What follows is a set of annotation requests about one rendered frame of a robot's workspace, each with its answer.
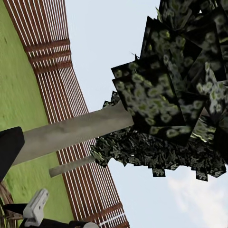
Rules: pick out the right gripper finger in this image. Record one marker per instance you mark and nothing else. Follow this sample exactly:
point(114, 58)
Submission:
point(18, 208)

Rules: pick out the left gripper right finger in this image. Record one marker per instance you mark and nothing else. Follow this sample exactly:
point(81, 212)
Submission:
point(221, 142)

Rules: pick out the wicker basket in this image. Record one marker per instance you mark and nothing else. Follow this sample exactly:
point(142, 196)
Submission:
point(8, 219)

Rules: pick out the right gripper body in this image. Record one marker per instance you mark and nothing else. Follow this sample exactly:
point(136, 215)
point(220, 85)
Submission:
point(46, 223)

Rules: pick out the tree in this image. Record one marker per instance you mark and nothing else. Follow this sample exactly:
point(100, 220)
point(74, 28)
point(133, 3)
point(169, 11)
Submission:
point(176, 89)
point(131, 146)

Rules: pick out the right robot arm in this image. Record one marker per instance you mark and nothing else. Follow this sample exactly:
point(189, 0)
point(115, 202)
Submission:
point(34, 216)

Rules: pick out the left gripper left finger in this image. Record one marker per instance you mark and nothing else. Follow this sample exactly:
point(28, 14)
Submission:
point(11, 142)

